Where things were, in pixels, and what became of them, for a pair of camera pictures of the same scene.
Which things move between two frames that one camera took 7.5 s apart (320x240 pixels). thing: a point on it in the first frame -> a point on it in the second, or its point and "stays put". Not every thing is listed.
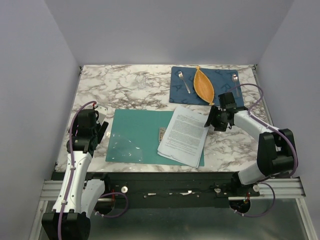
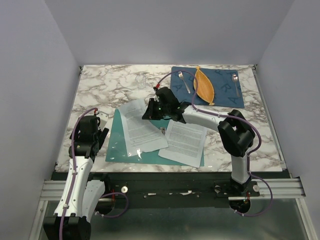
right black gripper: x=214 y=110 -> x=150 y=113
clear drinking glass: x=141 y=80 stays put
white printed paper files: x=185 y=137 stays put
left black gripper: x=102 y=130 stays put
